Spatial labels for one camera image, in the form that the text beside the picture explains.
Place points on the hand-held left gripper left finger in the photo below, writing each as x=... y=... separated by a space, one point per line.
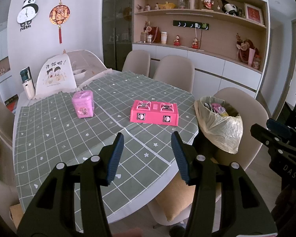
x=114 y=158

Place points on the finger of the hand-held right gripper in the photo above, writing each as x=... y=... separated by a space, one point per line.
x=264 y=134
x=277 y=126

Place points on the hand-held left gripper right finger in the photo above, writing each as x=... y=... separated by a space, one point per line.
x=181 y=160

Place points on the translucent plastic bin bag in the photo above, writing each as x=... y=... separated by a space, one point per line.
x=222 y=128

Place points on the pink snack packet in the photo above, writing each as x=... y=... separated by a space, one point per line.
x=217 y=107

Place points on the beige dining chair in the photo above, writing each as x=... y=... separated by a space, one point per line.
x=246 y=103
x=135 y=60
x=174 y=71
x=0 y=197
x=1 y=121

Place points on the tan seat cushion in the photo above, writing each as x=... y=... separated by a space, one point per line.
x=177 y=197

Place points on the pink toy stove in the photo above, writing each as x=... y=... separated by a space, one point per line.
x=154 y=113

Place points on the grey checked tablecloth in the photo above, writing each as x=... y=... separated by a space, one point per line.
x=64 y=138

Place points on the pink tin box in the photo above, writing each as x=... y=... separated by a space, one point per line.
x=83 y=103

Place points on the white sideboard cabinet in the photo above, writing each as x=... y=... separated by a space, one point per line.
x=212 y=61

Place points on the mesh food cover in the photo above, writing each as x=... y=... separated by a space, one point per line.
x=64 y=76

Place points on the white bottle with green lid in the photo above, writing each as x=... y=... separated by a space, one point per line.
x=27 y=86

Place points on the small red figurine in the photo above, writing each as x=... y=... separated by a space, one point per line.
x=177 y=40
x=194 y=43

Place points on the red framed picture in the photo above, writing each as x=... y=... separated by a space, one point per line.
x=253 y=12

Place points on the red printed card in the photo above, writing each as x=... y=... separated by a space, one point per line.
x=11 y=103

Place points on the white tumbler cup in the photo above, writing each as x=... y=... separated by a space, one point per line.
x=164 y=37

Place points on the glass vase with flowers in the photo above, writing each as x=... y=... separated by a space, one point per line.
x=148 y=34

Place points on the dark red gift bag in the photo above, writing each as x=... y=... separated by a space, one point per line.
x=157 y=34

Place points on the wine bottle in panda holder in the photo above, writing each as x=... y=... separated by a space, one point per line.
x=228 y=7

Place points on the dark glass cabinet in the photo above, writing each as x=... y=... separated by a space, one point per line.
x=117 y=24

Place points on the red and white figurine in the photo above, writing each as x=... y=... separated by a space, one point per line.
x=207 y=3

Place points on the red hanging knot ornament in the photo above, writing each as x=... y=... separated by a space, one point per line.
x=60 y=14

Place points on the yellow teapot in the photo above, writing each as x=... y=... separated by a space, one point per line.
x=166 y=6

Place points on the glass jar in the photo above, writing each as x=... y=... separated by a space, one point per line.
x=182 y=1

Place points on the wooden wall shelf unit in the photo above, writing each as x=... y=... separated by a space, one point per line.
x=219 y=42

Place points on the black wall power strip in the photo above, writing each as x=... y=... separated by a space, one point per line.
x=185 y=24

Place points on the small wall picture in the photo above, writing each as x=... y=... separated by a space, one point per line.
x=2 y=67

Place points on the panda wall clock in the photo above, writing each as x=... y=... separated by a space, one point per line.
x=27 y=11

